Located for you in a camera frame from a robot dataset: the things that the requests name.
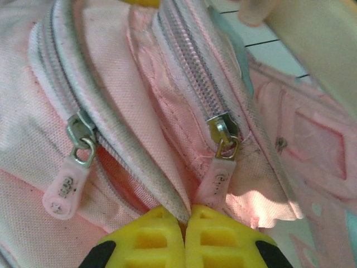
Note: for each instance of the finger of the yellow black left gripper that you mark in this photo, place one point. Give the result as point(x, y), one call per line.
point(140, 2)

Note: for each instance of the pink backpack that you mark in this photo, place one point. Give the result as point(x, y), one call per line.
point(125, 111)

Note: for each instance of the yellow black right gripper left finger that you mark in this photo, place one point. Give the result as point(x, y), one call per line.
point(145, 243)

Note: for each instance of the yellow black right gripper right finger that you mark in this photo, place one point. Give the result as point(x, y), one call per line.
point(223, 245)

